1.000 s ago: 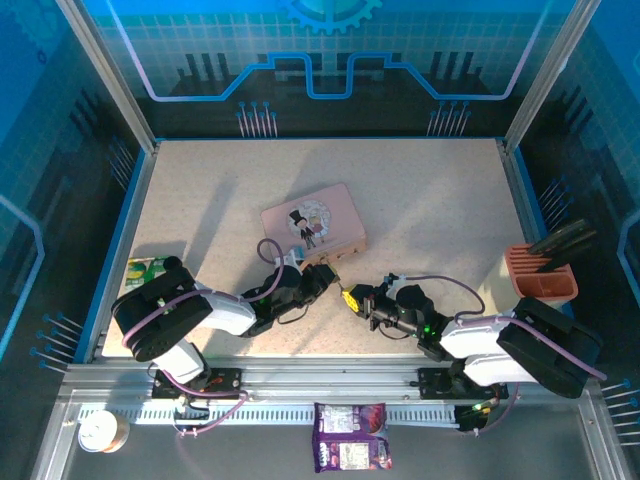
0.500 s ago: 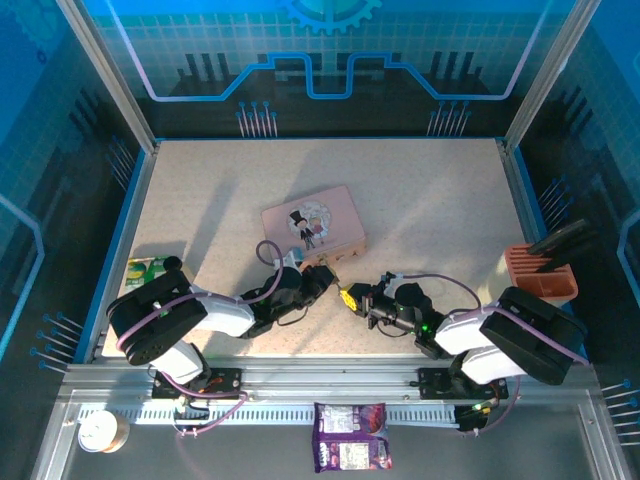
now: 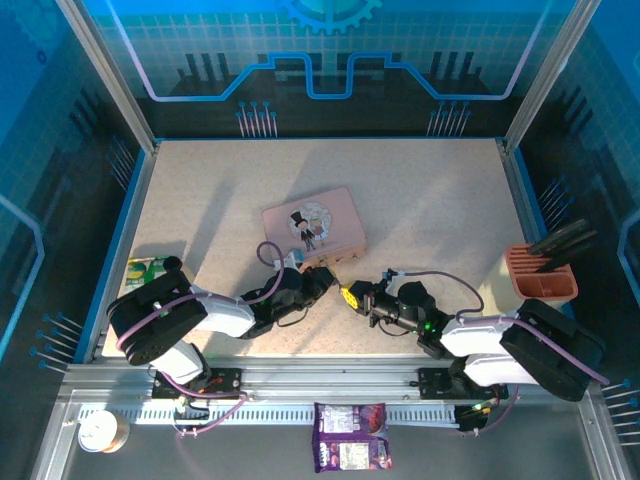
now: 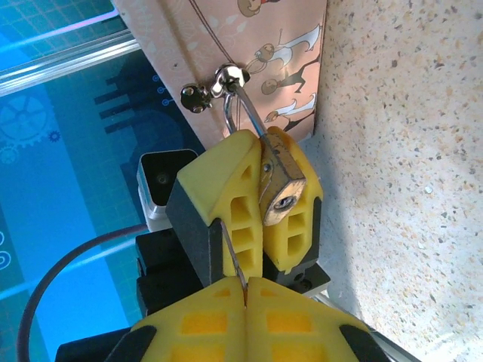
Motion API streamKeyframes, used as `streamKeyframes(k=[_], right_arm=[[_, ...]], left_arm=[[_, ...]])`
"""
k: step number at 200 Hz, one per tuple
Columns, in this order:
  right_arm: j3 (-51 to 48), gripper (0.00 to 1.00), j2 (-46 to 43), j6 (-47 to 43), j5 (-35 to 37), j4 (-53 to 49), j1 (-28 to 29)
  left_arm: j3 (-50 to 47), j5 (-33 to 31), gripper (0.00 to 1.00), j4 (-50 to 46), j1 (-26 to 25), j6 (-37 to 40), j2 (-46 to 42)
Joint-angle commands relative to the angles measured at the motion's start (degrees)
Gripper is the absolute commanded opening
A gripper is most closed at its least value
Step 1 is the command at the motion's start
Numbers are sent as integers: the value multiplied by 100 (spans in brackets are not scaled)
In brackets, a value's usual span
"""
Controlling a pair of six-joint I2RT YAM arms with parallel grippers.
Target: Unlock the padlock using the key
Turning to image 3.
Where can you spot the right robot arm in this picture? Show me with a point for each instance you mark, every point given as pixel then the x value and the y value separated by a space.
pixel 545 345

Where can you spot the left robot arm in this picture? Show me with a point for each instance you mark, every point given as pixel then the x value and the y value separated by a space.
pixel 160 320

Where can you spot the pink tin box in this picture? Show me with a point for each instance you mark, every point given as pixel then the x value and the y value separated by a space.
pixel 312 220

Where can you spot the purple snack packet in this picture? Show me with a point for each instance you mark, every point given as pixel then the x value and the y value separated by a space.
pixel 350 419
pixel 352 454

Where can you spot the orange knife holder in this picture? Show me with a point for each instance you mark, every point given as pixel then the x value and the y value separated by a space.
pixel 542 282

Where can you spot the green snack packet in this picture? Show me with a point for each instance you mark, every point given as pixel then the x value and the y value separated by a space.
pixel 142 275

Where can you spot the black knife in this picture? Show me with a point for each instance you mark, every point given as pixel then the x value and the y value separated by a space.
pixel 560 235
pixel 567 259
pixel 570 247

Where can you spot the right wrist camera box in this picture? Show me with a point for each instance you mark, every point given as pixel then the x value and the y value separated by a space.
pixel 393 276

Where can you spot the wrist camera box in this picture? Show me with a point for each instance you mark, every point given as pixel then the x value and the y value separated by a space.
pixel 393 276
pixel 293 257

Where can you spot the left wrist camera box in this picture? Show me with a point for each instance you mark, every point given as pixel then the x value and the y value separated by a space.
pixel 293 257

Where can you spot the aluminium rail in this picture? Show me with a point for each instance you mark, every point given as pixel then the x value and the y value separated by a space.
pixel 325 375

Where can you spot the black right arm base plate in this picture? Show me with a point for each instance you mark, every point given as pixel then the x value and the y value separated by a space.
pixel 435 382

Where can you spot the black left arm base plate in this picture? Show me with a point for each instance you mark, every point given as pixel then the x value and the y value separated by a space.
pixel 227 382

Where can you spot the aluminium frame post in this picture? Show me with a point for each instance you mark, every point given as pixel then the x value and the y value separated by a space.
pixel 111 75
pixel 549 75

